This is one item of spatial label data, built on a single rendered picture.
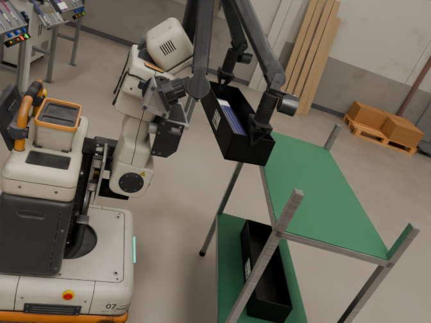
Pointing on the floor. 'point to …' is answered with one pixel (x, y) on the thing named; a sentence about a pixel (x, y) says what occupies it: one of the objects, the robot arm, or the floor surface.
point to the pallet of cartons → (383, 127)
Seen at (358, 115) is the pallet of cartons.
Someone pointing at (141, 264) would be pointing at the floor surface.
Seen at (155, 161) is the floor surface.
